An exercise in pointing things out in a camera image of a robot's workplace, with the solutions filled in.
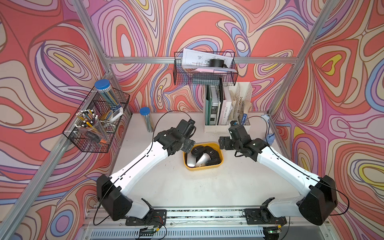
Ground aluminium front rail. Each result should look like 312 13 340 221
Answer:
75 206 339 240

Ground white book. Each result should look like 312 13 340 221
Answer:
218 87 232 126

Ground silver mouse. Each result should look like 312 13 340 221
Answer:
195 153 211 168
186 154 196 168

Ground black tape roll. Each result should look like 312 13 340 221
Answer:
209 59 227 68

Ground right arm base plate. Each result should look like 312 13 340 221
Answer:
243 197 287 226

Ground silver mouse front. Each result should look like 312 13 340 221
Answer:
186 154 196 168

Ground blue lid tube on table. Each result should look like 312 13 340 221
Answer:
140 107 155 133

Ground black wire side basket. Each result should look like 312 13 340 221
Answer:
63 89 130 153

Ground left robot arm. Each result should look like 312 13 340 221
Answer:
97 119 196 221

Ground green binder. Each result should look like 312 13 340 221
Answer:
205 85 212 126

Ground blue lid tube in basket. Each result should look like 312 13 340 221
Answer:
95 79 122 111

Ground black wire wall basket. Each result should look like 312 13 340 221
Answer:
173 50 239 87

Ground black Lecoo mouse front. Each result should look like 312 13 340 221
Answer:
205 146 217 156

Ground clear pen cup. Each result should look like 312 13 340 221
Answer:
74 109 108 144

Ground white papers in basket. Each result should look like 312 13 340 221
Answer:
181 49 237 74

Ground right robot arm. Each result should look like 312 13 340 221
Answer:
219 125 338 226

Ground white file organizer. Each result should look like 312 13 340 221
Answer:
203 82 252 133

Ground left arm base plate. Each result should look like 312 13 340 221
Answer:
125 198 167 226

